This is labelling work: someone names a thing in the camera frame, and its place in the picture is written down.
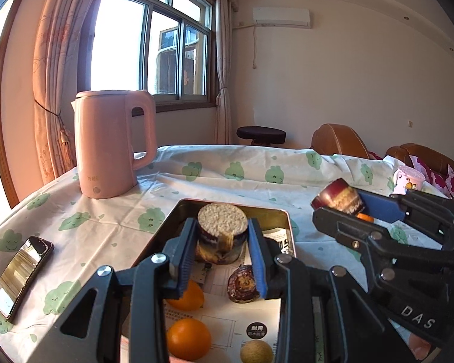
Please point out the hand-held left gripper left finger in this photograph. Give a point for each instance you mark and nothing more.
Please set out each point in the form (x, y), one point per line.
(185, 261)

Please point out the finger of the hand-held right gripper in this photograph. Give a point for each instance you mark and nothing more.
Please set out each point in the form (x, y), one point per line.
(382, 208)
(336, 223)

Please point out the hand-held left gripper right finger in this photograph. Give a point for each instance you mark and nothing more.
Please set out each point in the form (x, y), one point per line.
(258, 261)

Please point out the dark round cake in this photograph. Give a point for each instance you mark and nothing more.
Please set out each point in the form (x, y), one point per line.
(221, 227)
(244, 285)
(338, 196)

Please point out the metal tray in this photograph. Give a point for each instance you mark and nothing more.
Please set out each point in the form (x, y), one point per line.
(268, 219)

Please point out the pink cartoon mug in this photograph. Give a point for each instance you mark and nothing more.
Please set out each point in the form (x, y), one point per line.
(408, 181)

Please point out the pink floral cushion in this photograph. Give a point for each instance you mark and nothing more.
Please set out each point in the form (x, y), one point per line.
(442, 181)

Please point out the printed instruction sheet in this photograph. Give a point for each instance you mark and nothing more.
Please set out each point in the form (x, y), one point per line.
(227, 321)

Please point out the beige round fruit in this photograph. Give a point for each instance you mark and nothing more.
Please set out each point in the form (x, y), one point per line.
(256, 353)

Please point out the white green printed tablecloth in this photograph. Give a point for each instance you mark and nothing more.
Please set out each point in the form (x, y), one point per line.
(98, 215)

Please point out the black round stool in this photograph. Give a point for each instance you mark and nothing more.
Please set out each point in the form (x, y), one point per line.
(261, 134)

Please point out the pink electric kettle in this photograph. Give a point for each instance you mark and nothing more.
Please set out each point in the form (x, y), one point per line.
(106, 147)

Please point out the black smartphone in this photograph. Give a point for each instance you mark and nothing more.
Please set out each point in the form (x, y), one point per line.
(21, 276)

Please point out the curtain tie tassel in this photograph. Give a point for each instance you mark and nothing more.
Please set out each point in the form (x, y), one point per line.
(64, 136)

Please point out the beige curtain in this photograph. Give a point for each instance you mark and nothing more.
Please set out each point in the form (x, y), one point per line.
(223, 64)

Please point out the white air conditioner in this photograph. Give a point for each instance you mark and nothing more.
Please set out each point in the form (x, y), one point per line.
(282, 17)

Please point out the sliding glass window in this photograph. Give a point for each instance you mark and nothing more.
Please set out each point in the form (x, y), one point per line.
(147, 45)

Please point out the pink patterned curtain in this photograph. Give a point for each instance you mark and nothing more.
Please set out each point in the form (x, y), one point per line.
(60, 64)

